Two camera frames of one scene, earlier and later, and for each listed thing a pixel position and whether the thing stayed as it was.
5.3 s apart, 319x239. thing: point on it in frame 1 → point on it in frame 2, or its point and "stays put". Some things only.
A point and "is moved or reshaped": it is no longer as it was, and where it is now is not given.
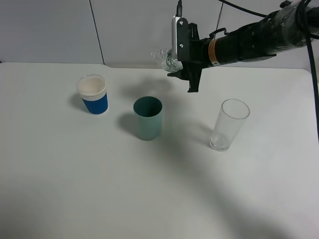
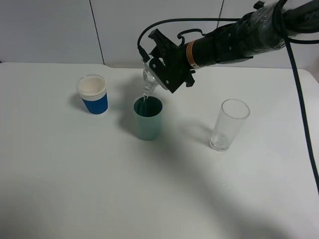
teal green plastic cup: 148,112 stays put
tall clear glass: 231,118 stays put
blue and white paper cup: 92,89 stays put
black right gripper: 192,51 → 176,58
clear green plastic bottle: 170,63 is moved or reshaped
